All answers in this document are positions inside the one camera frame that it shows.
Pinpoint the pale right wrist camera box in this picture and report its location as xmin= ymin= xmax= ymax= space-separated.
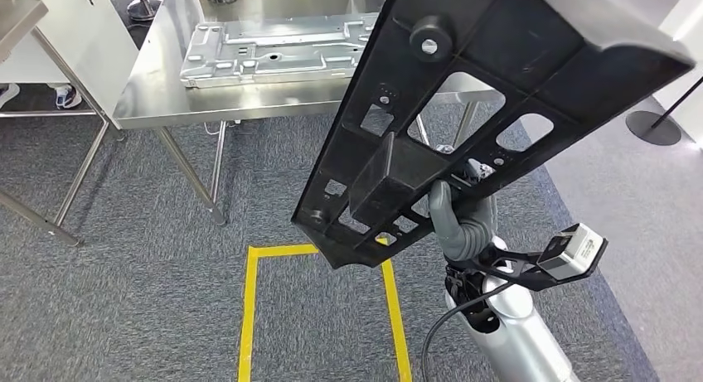
xmin=536 ymin=223 xmax=609 ymax=282

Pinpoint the person's shoe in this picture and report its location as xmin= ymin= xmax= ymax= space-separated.
xmin=0 ymin=83 xmax=21 ymax=109
xmin=53 ymin=84 xmax=84 ymax=110

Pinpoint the silver stanchion post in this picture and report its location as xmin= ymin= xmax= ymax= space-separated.
xmin=127 ymin=0 xmax=163 ymax=22

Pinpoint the white board panel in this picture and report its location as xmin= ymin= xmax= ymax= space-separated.
xmin=652 ymin=0 xmax=703 ymax=144
xmin=0 ymin=0 xmax=139 ymax=117

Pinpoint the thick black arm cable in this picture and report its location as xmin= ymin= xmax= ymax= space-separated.
xmin=419 ymin=280 xmax=515 ymax=382

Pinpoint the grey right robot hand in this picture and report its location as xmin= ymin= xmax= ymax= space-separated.
xmin=428 ymin=158 xmax=499 ymax=263

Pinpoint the stamped grey metal panel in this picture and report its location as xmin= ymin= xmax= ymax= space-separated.
xmin=180 ymin=12 xmax=380 ymax=89

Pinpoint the yellow floor tape square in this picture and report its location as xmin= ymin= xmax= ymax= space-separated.
xmin=237 ymin=236 xmax=414 ymax=382

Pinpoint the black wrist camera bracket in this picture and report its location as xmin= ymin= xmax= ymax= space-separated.
xmin=445 ymin=242 xmax=605 ymax=293

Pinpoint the black round stand base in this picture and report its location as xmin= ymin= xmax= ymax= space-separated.
xmin=626 ymin=75 xmax=703 ymax=147

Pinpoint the steel frame side table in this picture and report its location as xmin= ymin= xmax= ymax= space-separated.
xmin=0 ymin=0 xmax=128 ymax=248

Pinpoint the black plastic plate frame part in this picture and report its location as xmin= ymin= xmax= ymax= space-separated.
xmin=291 ymin=0 xmax=697 ymax=271

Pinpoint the stainless steel workbench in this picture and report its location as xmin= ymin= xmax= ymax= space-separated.
xmin=112 ymin=0 xmax=507 ymax=227

